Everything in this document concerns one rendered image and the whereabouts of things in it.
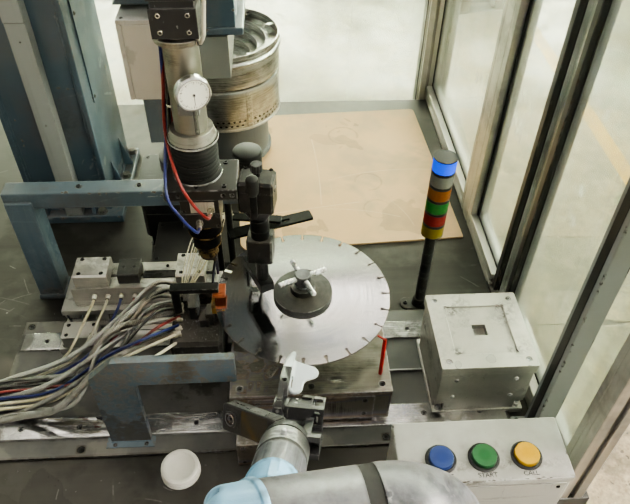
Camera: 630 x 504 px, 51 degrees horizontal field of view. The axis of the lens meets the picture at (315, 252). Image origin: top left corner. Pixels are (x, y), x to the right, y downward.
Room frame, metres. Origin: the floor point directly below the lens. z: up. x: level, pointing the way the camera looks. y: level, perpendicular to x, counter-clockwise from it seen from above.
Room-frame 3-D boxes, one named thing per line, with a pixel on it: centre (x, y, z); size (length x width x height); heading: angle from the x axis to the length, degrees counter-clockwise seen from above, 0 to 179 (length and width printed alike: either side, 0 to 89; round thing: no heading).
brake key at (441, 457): (0.53, -0.21, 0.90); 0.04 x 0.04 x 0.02
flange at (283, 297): (0.83, 0.02, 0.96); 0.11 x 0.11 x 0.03
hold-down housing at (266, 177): (0.80, 0.09, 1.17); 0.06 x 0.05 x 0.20; 85
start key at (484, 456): (0.53, -0.28, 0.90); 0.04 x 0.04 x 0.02
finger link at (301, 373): (0.64, 0.02, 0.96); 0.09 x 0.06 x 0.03; 174
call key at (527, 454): (0.53, -0.35, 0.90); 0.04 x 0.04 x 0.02
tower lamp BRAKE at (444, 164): (0.99, -0.24, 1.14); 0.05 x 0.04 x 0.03; 4
